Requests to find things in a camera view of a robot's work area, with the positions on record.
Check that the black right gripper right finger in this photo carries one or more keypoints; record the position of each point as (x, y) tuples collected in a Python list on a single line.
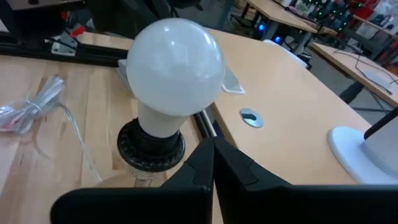
[(295, 208)]

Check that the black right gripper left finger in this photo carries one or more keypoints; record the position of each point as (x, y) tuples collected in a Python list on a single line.
[(140, 208)]

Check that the wooden lamp base black socket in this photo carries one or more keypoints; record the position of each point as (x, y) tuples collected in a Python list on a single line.
[(149, 152)]

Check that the white frosted lightbulb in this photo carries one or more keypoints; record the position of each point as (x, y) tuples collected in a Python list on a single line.
[(174, 68)]

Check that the white tower fan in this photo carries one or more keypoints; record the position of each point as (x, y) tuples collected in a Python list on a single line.
[(357, 155)]

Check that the silver white-rimmed phone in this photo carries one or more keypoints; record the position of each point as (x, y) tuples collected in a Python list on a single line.
[(231, 81)]

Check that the flat grey device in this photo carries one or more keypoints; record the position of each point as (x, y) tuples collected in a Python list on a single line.
[(377, 80)]

